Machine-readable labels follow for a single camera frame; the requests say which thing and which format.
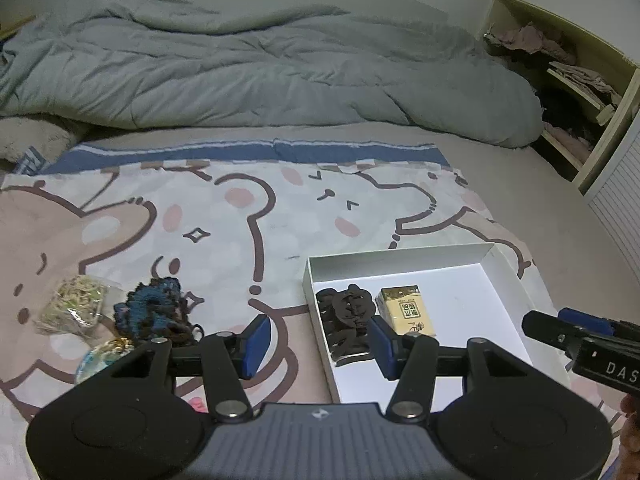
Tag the beige folded clothes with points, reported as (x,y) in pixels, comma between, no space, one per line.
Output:
(582,80)

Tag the white fluffy pillow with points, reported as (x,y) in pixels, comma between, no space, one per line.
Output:
(30,137)

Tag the pink crumpled clothes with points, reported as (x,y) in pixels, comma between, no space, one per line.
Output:
(530,40)

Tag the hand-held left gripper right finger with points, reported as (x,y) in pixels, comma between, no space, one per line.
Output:
(381,352)

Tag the dark blue scrunchie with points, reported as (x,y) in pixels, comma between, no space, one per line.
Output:
(150,305)

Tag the white cardboard box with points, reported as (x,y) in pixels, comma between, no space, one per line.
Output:
(450,285)

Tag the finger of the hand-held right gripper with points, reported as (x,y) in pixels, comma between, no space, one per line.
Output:
(587,321)
(547,327)

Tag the white louvered door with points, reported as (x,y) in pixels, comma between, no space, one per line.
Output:
(617,210)

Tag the person's right hand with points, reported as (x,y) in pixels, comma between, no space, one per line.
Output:
(631,430)

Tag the clear bag of rubber bands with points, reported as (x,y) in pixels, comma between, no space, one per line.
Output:
(75,301)

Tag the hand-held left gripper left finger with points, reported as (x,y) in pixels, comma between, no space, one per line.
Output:
(256,347)

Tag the brown hair claw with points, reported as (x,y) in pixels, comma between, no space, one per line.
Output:
(345,312)

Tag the small yellow packet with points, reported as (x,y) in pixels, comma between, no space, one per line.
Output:
(406,310)

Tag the teal and gold ornament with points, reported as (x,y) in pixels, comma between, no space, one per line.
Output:
(102,359)

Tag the pink folded clothes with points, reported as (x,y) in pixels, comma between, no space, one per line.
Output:
(567,142)

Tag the bear printed blanket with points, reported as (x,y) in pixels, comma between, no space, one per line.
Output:
(225,240)

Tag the grey duvet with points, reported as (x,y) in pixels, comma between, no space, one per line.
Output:
(250,65)

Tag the cream open wardrobe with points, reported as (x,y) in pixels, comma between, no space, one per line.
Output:
(606,157)

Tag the pink crochet doll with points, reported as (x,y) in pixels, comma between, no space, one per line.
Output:
(197,404)

